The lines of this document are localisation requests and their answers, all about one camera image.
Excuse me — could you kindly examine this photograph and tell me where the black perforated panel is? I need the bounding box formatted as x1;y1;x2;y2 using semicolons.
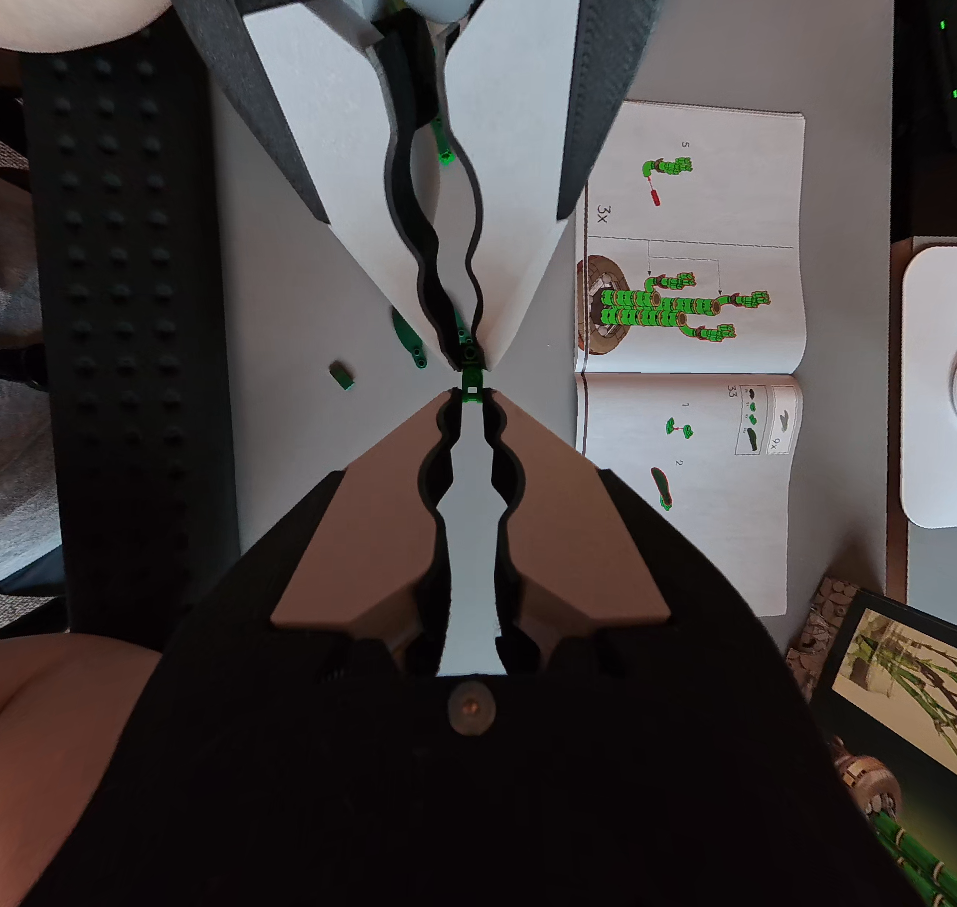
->
21;21;242;633

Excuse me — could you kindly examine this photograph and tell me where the black bamboo lego box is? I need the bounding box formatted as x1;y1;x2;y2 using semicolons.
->
785;577;957;907

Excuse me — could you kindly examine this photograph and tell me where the person's right forearm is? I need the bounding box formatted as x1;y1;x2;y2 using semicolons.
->
0;634;163;907

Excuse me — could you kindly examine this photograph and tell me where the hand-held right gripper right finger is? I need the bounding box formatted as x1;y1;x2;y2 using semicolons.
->
483;389;673;676

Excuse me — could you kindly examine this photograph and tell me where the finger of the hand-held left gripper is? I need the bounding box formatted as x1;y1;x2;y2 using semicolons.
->
443;0;584;371
241;0;471;371

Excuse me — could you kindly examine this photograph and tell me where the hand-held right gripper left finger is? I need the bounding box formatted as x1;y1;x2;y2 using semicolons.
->
269;389;462;675

